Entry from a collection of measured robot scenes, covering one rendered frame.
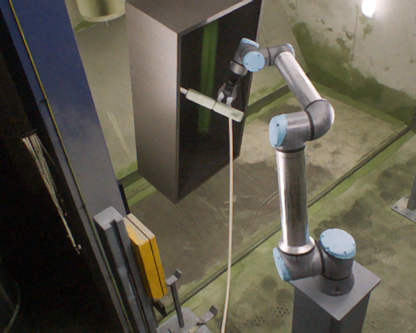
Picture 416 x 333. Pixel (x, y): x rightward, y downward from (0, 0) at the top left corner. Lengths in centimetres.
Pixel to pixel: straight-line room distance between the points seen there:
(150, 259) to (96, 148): 55
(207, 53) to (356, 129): 173
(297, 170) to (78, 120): 82
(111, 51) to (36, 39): 230
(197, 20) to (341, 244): 114
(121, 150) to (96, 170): 190
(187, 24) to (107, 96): 165
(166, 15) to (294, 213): 102
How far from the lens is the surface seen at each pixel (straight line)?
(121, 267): 129
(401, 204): 358
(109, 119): 361
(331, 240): 205
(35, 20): 144
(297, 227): 192
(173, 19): 213
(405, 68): 408
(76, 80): 154
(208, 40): 285
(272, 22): 456
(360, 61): 429
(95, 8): 331
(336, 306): 219
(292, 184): 182
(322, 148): 391
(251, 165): 373
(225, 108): 236
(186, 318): 197
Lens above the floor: 246
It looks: 40 degrees down
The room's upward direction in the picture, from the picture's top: 7 degrees counter-clockwise
